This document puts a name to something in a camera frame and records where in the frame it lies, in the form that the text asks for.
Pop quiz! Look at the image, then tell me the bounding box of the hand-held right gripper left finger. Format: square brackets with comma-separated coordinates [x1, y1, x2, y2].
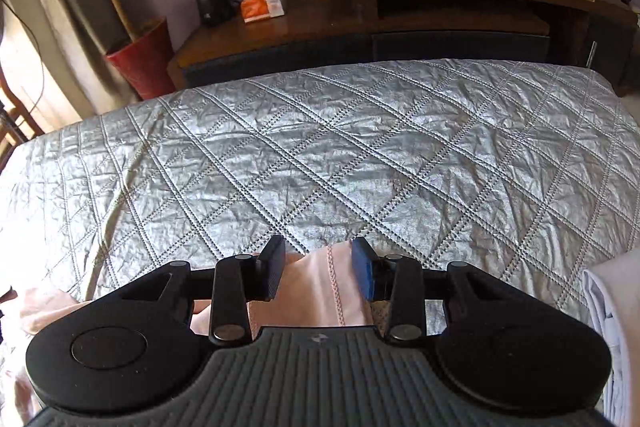
[107, 236, 287, 345]

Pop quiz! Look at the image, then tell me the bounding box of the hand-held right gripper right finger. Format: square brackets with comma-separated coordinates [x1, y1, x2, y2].
[351, 237, 536, 343]

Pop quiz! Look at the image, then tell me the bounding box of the pink garment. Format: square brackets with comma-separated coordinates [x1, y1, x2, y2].
[0, 244, 388, 427]

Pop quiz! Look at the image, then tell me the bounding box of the silver quilted bedspread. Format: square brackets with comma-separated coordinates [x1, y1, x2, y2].
[0, 58, 640, 323]

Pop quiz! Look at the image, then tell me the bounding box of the dark wooden low cabinet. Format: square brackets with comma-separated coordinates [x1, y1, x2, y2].
[167, 0, 640, 98]

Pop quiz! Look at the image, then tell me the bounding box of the red plant pot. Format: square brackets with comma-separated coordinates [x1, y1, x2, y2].
[104, 16, 177, 102]

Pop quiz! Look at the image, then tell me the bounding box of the folded white garment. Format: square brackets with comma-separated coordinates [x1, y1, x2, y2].
[582, 249, 640, 427]

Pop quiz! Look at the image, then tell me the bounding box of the orange tissue pack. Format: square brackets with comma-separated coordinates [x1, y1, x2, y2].
[240, 0, 286, 24]

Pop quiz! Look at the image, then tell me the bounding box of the wooden chair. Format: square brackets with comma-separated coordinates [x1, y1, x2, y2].
[0, 74, 45, 168]

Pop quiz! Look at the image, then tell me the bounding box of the beige curtain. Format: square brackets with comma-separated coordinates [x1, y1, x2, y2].
[0, 0, 141, 132]

